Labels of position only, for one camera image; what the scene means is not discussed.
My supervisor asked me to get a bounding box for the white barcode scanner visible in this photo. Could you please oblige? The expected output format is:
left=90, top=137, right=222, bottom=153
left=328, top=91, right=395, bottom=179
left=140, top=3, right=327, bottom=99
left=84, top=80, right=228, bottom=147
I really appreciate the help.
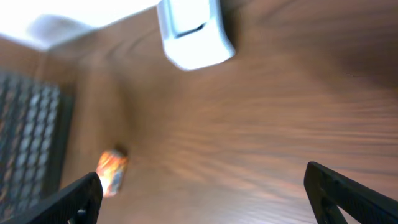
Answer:
left=157, top=0, right=235, bottom=71

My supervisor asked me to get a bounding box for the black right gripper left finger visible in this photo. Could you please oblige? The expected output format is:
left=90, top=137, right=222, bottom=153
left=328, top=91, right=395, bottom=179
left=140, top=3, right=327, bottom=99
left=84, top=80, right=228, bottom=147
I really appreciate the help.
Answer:
left=4, top=172, right=103, bottom=224

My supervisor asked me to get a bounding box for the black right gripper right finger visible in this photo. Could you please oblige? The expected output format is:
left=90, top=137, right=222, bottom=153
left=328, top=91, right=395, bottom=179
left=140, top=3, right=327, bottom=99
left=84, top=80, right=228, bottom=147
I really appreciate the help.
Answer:
left=303, top=161, right=397, bottom=224

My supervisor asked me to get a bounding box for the grey plastic mesh basket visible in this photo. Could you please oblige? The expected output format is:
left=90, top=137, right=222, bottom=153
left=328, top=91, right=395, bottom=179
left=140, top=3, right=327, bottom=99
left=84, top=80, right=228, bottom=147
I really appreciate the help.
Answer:
left=1, top=69, right=74, bottom=222

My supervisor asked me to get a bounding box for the orange white snack packet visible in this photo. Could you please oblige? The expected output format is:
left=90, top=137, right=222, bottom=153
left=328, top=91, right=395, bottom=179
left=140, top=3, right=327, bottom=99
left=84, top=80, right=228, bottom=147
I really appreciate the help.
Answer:
left=96, top=149, right=128, bottom=197

